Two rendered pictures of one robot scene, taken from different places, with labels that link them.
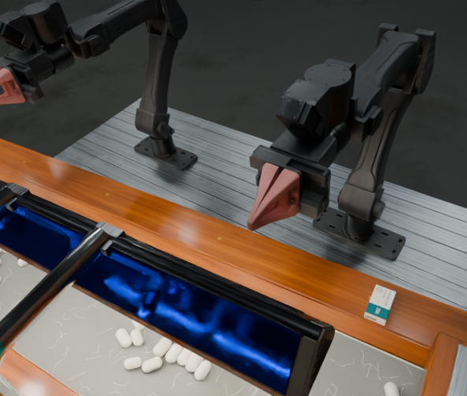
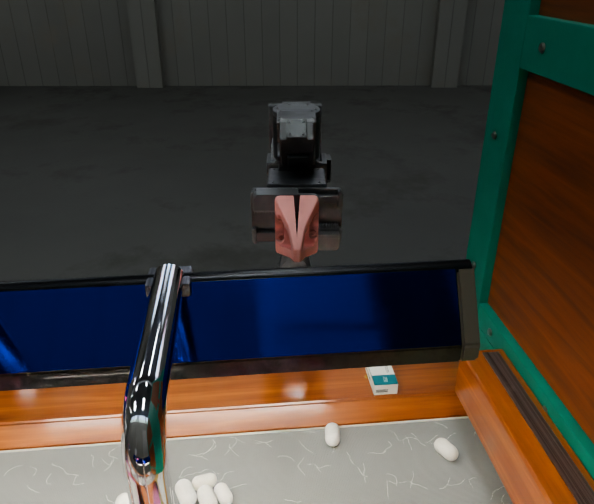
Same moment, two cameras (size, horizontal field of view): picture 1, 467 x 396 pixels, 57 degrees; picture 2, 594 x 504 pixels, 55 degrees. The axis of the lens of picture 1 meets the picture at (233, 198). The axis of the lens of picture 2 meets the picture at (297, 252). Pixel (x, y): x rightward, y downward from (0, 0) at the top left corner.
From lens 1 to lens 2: 34 cm
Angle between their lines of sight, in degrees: 37
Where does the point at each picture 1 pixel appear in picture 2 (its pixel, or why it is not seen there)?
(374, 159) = not seen: hidden behind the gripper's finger
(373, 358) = (405, 431)
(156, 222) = (46, 408)
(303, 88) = (291, 114)
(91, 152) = not seen: outside the picture
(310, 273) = (292, 381)
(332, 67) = (294, 105)
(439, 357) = (477, 369)
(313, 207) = (334, 234)
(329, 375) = (378, 468)
